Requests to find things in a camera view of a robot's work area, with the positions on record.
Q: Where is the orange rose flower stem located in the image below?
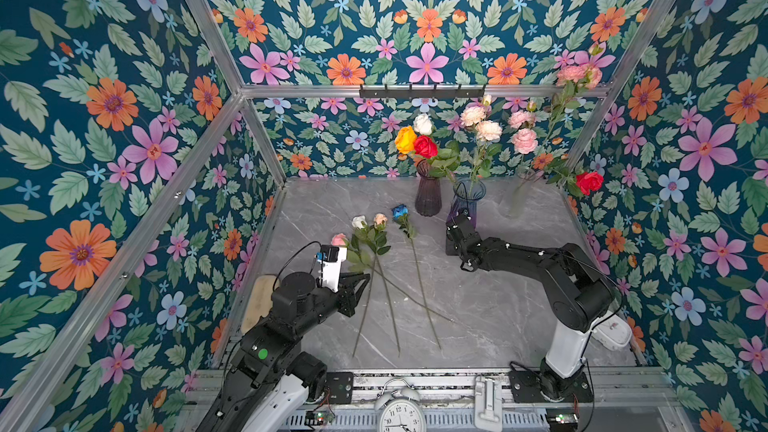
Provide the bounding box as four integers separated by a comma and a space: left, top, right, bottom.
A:
395, 126, 418, 155

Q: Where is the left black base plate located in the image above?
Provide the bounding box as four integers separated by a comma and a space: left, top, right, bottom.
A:
320, 371, 355, 405

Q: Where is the white alarm clock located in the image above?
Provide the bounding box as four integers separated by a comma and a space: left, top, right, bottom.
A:
374, 386, 427, 432

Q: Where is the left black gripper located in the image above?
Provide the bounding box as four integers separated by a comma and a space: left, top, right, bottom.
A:
294, 268, 376, 341

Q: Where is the large red rose stem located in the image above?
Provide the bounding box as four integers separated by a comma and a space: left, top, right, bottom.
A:
413, 135, 460, 182

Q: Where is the white clamp bracket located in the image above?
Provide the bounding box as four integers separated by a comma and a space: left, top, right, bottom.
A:
474, 376, 503, 432

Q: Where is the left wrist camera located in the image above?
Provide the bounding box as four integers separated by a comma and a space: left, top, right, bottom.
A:
317, 245, 347, 292

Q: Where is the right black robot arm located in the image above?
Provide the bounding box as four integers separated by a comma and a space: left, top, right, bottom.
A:
446, 212, 615, 402

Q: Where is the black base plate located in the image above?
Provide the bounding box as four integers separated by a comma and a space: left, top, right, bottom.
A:
320, 371, 355, 405
508, 367, 594, 403

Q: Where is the cream rose flower bunch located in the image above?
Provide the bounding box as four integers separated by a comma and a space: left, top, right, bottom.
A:
460, 95, 503, 184

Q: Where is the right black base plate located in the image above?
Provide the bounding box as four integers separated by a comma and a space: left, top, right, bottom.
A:
508, 367, 594, 403

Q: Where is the white rosebud flower stem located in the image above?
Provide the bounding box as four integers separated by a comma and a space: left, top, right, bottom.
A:
413, 113, 434, 136

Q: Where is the red rose flower stem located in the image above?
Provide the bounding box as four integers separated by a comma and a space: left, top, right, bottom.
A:
544, 157, 604, 198

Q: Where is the purple glass vase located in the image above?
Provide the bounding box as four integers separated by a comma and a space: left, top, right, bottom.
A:
447, 178, 487, 227

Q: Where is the black hook rail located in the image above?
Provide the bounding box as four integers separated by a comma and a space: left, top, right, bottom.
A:
358, 84, 486, 100

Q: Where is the white round device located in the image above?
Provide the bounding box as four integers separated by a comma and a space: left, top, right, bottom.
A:
592, 313, 633, 351

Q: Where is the dark maroon glass vase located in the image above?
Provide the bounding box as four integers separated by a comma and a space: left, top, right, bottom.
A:
415, 160, 442, 217

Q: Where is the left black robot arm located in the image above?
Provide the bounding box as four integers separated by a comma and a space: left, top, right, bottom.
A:
198, 272, 371, 431

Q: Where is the cream white rose stem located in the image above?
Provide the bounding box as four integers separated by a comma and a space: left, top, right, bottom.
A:
350, 214, 382, 358

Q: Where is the pink bud flower stem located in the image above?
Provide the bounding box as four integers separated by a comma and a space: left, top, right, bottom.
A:
535, 42, 615, 171

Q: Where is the clear ribbed glass vase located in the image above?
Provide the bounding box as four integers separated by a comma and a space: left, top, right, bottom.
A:
508, 167, 543, 217

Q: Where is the pink carnation flower stem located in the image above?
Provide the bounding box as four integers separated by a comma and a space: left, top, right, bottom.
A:
508, 102, 538, 155

